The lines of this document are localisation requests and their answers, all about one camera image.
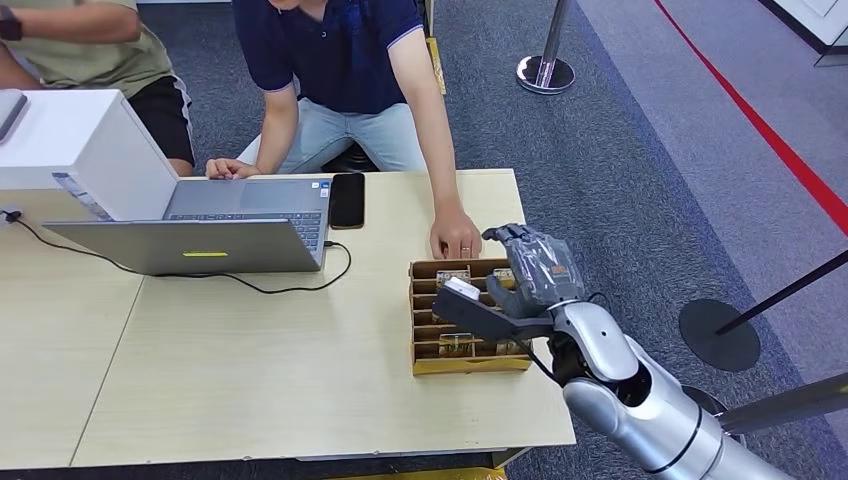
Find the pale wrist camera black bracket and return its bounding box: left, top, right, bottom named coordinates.
left=431, top=276, right=554, bottom=344

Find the black laptop power cable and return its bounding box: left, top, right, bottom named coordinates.
left=0, top=210, right=353, bottom=295

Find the yellow object under table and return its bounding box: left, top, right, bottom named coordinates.
left=331, top=466, right=508, bottom=480

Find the wooden card holder box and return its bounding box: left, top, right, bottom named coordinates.
left=407, top=256, right=535, bottom=378

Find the black stanchion with round base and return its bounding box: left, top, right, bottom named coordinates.
left=677, top=248, right=848, bottom=373

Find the yellow wooden panel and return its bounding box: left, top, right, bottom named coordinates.
left=425, top=37, right=447, bottom=96

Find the person's right hand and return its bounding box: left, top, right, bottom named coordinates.
left=205, top=157, right=263, bottom=181

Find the grey open laptop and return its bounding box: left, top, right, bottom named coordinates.
left=42, top=177, right=333, bottom=277

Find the black smartphone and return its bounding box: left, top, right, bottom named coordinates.
left=329, top=173, right=367, bottom=231

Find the person's left hand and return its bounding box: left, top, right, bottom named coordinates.
left=429, top=203, right=483, bottom=261

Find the black stool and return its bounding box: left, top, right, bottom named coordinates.
left=321, top=142, right=379, bottom=175

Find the chrome stanchion post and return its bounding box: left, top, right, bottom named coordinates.
left=515, top=0, right=576, bottom=96

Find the grey flat device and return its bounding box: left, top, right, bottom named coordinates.
left=0, top=90, right=29, bottom=144

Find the white box cabinet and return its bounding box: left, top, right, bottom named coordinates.
left=0, top=89, right=180, bottom=223

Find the white platform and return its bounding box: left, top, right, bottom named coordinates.
left=758, top=0, right=848, bottom=69

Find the person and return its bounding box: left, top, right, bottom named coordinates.
left=205, top=0, right=483, bottom=261
left=0, top=0, right=197, bottom=178

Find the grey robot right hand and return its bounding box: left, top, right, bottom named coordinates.
left=481, top=223, right=587, bottom=319

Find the black wristwatch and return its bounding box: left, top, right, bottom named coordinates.
left=0, top=5, right=24, bottom=42

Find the dark stanchion with chrome base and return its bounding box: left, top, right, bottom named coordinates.
left=682, top=370, right=848, bottom=452

